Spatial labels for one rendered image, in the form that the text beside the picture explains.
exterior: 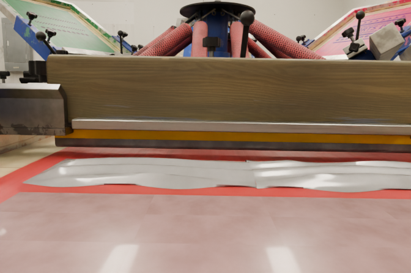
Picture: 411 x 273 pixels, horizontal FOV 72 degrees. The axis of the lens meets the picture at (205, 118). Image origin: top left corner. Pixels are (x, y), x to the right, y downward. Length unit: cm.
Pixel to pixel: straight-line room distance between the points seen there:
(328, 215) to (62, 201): 17
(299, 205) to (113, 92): 21
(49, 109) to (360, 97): 32
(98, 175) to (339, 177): 19
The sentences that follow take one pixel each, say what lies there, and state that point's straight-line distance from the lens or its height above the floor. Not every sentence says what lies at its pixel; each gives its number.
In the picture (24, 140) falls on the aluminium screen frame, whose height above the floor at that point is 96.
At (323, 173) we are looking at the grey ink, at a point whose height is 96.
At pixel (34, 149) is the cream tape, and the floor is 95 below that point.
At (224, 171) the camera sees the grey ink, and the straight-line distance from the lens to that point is 24.
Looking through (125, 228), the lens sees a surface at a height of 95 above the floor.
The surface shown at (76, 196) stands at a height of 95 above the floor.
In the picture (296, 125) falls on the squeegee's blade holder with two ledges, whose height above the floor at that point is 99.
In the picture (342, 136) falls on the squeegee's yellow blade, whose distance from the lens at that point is 34.
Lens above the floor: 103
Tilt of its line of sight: 7 degrees down
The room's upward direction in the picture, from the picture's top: 1 degrees clockwise
